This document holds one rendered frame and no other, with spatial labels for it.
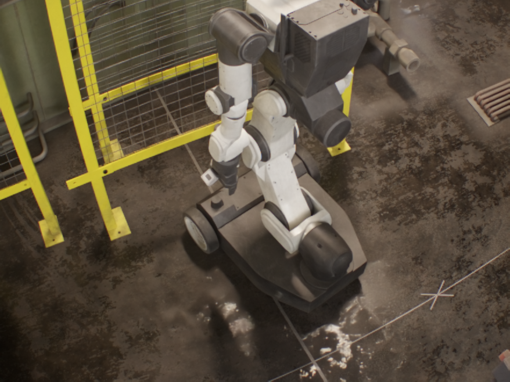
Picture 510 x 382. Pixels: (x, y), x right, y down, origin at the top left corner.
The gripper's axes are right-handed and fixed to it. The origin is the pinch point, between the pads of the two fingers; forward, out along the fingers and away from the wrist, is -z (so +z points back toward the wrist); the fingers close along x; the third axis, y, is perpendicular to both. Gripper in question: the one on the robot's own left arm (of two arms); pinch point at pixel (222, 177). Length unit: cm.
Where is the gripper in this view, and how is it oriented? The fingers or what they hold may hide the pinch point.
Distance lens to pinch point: 244.4
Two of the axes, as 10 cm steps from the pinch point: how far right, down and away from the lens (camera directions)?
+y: -7.9, 4.9, -3.6
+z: 1.2, -4.5, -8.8
